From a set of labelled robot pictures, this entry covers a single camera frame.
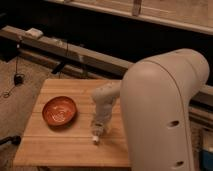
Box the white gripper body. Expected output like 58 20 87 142
93 101 114 126

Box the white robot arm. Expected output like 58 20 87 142
92 49 210 171

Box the orange ceramic bowl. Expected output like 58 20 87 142
42 96 77 126

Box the wooden beam ledge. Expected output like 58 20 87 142
0 25 213 108

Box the black object at floor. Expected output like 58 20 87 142
0 136 21 145

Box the white object on ledge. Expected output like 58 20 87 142
25 28 43 38

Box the blue container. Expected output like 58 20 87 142
199 128 213 171

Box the black cable with plug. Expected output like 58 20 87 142
2 38 25 99

